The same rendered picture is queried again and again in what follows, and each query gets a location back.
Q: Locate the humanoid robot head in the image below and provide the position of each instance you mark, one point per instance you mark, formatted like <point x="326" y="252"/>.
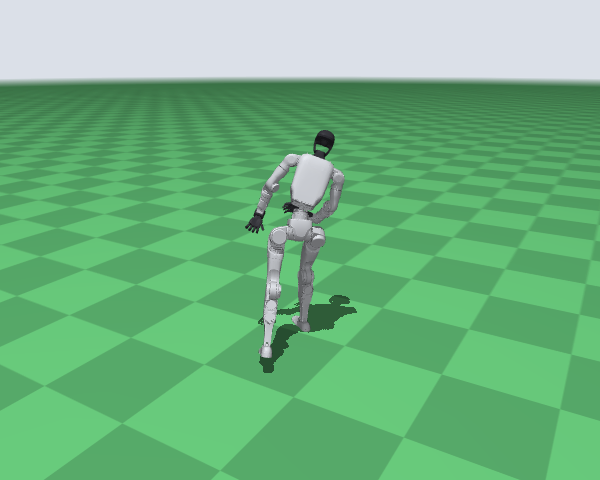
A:
<point x="326" y="139"/>

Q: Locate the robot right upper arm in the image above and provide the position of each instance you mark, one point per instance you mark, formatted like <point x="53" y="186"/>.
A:
<point x="335" y="191"/>

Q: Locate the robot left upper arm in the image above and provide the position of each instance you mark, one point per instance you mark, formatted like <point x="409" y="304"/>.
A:
<point x="290" y="160"/>

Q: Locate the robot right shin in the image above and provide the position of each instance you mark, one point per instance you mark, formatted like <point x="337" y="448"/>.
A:
<point x="305" y="292"/>

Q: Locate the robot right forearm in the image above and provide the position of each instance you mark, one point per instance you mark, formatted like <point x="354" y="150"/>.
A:
<point x="319" y="216"/>

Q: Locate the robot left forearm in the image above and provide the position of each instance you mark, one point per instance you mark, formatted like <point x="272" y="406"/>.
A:
<point x="266" y="195"/>

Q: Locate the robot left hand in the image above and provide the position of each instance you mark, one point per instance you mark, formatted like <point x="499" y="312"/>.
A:
<point x="255" y="222"/>

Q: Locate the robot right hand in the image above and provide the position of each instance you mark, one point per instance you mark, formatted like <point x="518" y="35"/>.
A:
<point x="291" y="207"/>

